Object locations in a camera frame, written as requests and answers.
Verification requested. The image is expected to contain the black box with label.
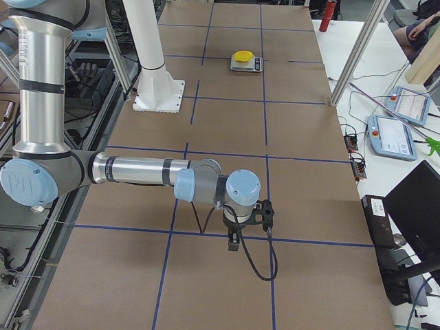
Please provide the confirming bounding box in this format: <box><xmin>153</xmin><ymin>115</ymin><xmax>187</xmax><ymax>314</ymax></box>
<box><xmin>361</xmin><ymin>195</ymin><xmax>395</xmax><ymax>249</ymax></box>

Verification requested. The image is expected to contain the far teach pendant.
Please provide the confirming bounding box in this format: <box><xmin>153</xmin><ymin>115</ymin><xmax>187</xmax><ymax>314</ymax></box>
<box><xmin>386</xmin><ymin>86</ymin><xmax>432</xmax><ymax>127</ymax></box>

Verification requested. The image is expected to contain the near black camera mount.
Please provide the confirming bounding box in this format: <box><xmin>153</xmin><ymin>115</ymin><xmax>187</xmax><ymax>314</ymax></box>
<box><xmin>253</xmin><ymin>199</ymin><xmax>274</xmax><ymax>238</ymax></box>

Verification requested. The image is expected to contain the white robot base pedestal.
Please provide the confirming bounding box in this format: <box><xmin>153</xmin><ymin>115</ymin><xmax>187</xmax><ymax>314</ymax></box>
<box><xmin>123</xmin><ymin>0</ymin><xmax>185</xmax><ymax>113</ymax></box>

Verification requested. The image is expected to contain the aluminium frame post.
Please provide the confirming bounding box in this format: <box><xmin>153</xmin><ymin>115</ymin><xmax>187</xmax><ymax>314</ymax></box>
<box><xmin>329</xmin><ymin>0</ymin><xmax>390</xmax><ymax>107</ymax></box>

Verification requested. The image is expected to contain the yellow mango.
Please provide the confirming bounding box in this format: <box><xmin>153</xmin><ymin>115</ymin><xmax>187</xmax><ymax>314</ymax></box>
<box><xmin>232</xmin><ymin>50</ymin><xmax>254</xmax><ymax>63</ymax></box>

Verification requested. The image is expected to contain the silver digital kitchen scale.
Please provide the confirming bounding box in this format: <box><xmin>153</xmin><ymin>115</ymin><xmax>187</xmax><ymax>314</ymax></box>
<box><xmin>230</xmin><ymin>56</ymin><xmax>263</xmax><ymax>72</ymax></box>

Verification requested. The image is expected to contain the red bottle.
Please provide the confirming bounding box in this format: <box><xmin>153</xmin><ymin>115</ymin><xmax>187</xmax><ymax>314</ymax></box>
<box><xmin>319</xmin><ymin>0</ymin><xmax>338</xmax><ymax>32</ymax></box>

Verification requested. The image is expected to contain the black monitor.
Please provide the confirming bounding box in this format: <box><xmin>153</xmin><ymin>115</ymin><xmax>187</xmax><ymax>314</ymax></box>
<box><xmin>384</xmin><ymin>160</ymin><xmax>439</xmax><ymax>261</ymax></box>

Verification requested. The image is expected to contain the orange connector board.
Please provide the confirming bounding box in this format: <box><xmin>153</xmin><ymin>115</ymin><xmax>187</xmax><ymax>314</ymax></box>
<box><xmin>349</xmin><ymin>151</ymin><xmax>366</xmax><ymax>182</ymax></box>
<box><xmin>344</xmin><ymin>133</ymin><xmax>358</xmax><ymax>153</ymax></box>

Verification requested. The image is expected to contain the left orange connector board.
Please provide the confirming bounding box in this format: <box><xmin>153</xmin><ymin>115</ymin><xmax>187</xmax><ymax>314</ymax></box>
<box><xmin>344</xmin><ymin>133</ymin><xmax>358</xmax><ymax>153</ymax></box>

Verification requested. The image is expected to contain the teach pendant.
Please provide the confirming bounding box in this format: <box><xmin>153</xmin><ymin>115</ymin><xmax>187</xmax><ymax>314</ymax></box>
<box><xmin>367</xmin><ymin>114</ymin><xmax>417</xmax><ymax>161</ymax></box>
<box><xmin>386</xmin><ymin>86</ymin><xmax>432</xmax><ymax>127</ymax></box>

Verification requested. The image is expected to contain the right orange connector board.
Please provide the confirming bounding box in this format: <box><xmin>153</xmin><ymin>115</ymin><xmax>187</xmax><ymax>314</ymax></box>
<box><xmin>349</xmin><ymin>151</ymin><xmax>366</xmax><ymax>182</ymax></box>

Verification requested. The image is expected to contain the seated person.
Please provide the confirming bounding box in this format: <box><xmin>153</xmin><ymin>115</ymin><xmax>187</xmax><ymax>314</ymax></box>
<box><xmin>393</xmin><ymin>1</ymin><xmax>439</xmax><ymax>64</ymax></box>

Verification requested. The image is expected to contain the near teach pendant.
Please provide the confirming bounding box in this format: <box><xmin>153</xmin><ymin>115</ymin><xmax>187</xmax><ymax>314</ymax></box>
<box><xmin>367</xmin><ymin>114</ymin><xmax>417</xmax><ymax>161</ymax></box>

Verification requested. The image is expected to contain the brown paper table cover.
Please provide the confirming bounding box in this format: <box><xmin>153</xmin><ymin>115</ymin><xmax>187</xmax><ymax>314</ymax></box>
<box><xmin>33</xmin><ymin>1</ymin><xmax>393</xmax><ymax>329</ymax></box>

